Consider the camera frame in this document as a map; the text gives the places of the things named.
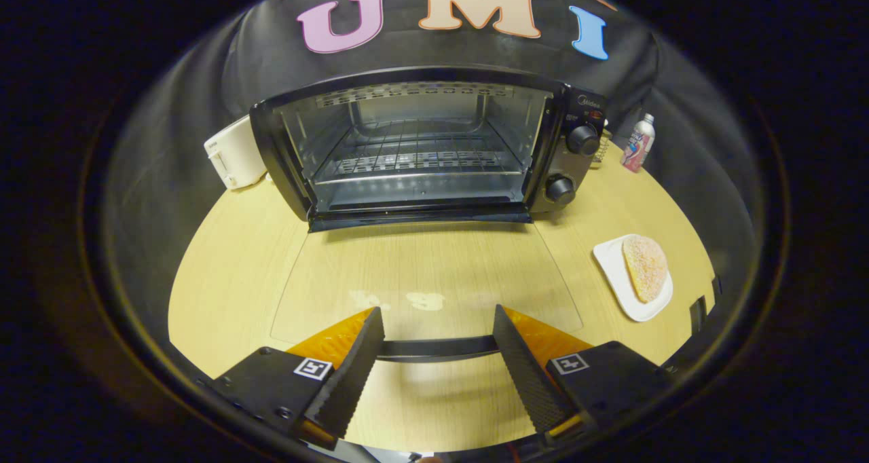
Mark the white toaster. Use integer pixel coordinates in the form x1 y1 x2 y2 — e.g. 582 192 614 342
204 115 268 191

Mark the wire oven rack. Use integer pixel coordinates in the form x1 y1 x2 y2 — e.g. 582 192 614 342
316 120 527 182

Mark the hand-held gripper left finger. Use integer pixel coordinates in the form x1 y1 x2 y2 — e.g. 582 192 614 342
200 307 386 450

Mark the pink label bottle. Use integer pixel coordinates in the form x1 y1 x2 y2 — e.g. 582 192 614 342
621 113 656 173

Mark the sugar-coated cream bun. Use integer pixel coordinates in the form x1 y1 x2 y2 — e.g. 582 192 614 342
623 236 669 303

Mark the black toaster oven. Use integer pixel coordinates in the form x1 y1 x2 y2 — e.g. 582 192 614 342
249 66 608 363

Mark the white square plate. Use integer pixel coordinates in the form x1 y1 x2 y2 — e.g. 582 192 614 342
593 234 673 322

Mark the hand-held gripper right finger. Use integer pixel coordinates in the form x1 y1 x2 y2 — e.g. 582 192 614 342
493 305 674 443

